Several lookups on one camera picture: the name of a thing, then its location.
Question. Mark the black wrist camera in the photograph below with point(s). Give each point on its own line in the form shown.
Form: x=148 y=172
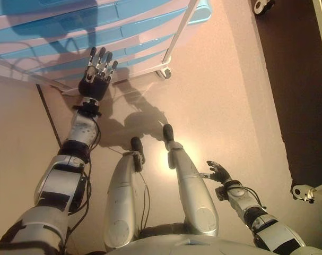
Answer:
x=220 y=192
x=87 y=109

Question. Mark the grey robot torso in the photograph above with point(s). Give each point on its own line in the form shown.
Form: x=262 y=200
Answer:
x=190 y=247

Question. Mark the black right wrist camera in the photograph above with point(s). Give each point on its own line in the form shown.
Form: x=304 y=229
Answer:
x=220 y=192

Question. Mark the silver robot right leg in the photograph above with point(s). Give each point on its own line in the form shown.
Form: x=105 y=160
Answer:
x=195 y=202

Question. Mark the silver robot left leg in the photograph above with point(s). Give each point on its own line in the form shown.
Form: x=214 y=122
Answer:
x=121 y=202

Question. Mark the blue white cart drawer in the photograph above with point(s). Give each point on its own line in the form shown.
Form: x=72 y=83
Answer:
x=57 y=25
x=139 y=61
x=30 y=6
x=57 y=46

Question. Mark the white cart caster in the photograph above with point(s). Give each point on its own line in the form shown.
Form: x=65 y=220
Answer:
x=164 y=72

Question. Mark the light blue waste bin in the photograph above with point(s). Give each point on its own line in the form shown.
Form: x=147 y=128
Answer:
x=200 y=13

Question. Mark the black silver robot right hand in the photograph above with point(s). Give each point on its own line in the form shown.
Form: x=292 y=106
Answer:
x=221 y=175

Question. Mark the silver robot leg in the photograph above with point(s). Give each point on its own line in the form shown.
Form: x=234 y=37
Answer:
x=195 y=202
x=121 y=202

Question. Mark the black silver robot left hand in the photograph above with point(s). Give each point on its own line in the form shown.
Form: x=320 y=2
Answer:
x=94 y=85

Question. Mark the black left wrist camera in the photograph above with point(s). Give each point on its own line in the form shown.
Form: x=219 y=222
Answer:
x=87 y=109

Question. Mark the white medical cart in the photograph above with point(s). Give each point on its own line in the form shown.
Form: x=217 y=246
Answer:
x=176 y=34

